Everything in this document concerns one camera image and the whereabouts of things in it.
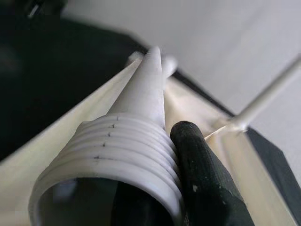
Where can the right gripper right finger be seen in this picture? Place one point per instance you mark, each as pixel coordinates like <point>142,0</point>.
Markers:
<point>200,176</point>

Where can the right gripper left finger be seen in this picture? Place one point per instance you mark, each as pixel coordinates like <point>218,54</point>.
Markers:
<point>134,207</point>

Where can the white plastic table top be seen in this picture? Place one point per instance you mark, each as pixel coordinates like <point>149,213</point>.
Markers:
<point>70,122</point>

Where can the black tablecloth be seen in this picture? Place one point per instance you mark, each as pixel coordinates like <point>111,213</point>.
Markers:
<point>47,70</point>

